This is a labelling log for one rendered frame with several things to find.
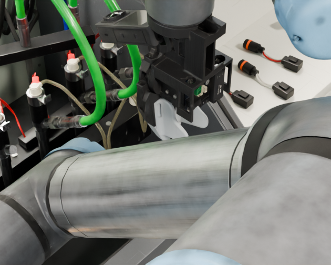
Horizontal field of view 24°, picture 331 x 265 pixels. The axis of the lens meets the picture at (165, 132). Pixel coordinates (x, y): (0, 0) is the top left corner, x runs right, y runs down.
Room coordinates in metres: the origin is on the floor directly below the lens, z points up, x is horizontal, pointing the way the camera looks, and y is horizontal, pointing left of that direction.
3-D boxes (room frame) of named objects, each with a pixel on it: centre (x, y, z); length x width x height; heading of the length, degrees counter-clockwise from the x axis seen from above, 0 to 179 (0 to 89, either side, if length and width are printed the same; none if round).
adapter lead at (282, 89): (1.07, -0.18, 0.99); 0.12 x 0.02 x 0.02; 44
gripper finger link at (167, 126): (0.66, -0.01, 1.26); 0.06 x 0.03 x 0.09; 48
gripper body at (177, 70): (0.67, -0.02, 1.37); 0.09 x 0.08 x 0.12; 48
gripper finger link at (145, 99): (0.67, 0.01, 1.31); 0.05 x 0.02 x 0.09; 138
